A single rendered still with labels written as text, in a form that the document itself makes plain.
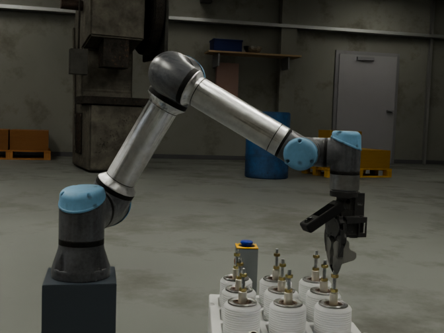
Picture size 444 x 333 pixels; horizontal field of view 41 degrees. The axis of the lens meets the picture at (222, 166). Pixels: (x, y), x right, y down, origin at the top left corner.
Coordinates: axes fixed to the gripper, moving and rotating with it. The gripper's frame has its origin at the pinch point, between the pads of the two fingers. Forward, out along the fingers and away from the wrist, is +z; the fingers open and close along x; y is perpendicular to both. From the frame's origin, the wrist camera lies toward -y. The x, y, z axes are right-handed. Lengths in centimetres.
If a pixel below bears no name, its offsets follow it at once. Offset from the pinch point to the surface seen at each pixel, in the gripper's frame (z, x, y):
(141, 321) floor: 35, 69, -38
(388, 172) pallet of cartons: 27, 608, 404
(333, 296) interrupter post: 7.2, -0.9, 0.1
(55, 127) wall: -17, 967, -48
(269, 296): 10.3, 12.3, -12.1
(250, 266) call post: 9.2, 40.7, -7.8
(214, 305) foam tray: 16.6, 26.4, -23.5
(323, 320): 12.6, -2.6, -3.3
